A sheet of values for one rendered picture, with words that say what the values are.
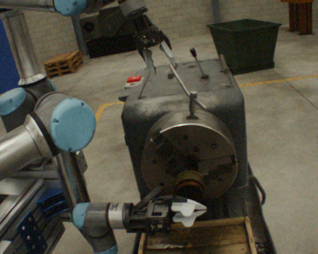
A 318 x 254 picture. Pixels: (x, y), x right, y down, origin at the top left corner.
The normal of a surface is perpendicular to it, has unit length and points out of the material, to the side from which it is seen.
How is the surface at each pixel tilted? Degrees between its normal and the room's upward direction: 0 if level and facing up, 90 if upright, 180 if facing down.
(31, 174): 90
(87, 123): 90
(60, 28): 90
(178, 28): 90
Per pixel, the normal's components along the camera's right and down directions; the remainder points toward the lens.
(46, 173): -0.19, 0.44
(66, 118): 0.69, 0.17
